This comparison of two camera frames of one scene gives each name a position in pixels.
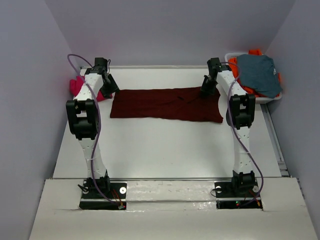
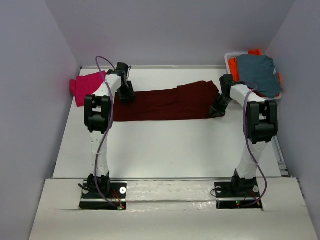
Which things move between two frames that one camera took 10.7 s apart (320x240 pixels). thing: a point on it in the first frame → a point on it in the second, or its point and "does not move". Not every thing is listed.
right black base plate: (232, 195) does not move
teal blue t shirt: (257, 73) does not move
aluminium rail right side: (283, 166) does not move
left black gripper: (113, 88) → (129, 94)
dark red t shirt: (180, 104) does not move
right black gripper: (205, 91) → (215, 106)
